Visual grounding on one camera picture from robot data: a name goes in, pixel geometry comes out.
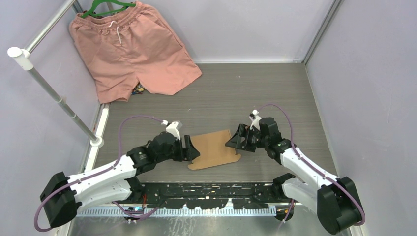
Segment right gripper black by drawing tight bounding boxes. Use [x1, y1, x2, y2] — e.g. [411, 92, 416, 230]
[225, 124, 269, 153]

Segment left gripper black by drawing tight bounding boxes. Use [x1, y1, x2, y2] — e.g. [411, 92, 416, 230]
[156, 135, 200, 163]

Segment brown cardboard box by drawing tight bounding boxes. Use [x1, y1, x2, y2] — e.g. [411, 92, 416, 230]
[188, 129, 241, 171]

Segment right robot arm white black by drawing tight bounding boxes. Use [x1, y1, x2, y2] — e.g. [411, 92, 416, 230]
[225, 118, 365, 235]

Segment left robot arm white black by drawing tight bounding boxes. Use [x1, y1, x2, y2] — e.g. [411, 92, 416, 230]
[35, 132, 200, 229]

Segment small colourful object under shorts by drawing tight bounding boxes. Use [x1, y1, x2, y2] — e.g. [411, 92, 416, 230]
[131, 84, 145, 95]

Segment pink shorts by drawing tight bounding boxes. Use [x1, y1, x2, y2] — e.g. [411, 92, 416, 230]
[69, 1, 202, 103]

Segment green clothes hanger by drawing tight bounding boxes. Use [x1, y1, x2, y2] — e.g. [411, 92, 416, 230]
[80, 0, 137, 19]

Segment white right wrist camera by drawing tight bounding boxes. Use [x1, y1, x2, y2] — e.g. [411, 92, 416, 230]
[249, 110, 262, 131]

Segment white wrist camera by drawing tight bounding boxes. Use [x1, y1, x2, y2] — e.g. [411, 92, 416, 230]
[249, 110, 262, 131]
[161, 120, 182, 140]

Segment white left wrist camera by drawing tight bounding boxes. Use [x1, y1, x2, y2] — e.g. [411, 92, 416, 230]
[161, 120, 182, 140]

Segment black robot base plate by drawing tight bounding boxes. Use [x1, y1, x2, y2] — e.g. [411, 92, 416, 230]
[112, 181, 305, 222]

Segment slotted aluminium rail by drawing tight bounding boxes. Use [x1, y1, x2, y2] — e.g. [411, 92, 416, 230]
[77, 206, 276, 217]

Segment metal clothes rail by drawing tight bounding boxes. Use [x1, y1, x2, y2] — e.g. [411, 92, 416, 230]
[7, 0, 104, 147]

